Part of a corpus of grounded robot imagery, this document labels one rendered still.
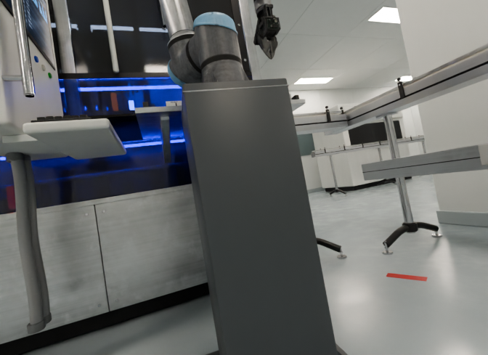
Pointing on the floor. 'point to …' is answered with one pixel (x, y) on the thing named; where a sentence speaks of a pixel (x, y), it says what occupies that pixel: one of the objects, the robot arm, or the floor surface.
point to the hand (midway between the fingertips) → (269, 56)
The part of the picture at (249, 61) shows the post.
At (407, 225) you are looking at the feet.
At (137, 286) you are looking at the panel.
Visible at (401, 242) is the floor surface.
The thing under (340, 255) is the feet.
